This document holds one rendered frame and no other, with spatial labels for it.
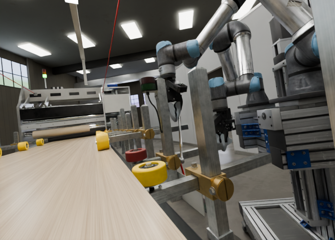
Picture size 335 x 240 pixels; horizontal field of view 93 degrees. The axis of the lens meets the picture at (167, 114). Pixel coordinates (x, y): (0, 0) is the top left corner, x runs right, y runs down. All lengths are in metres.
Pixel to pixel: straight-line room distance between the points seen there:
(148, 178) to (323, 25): 0.35
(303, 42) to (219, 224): 0.66
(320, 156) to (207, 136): 0.64
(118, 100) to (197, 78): 2.82
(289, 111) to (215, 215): 0.54
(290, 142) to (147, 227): 0.71
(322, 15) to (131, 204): 0.31
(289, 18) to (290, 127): 0.41
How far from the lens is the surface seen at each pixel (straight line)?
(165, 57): 0.74
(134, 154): 0.60
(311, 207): 1.27
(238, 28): 1.10
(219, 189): 0.40
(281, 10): 0.82
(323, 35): 0.25
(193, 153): 0.73
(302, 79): 0.89
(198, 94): 0.39
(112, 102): 3.14
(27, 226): 0.30
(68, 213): 0.29
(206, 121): 0.39
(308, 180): 1.21
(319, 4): 0.26
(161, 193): 0.41
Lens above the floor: 1.01
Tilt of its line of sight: 2 degrees up
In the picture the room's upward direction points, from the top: 8 degrees counter-clockwise
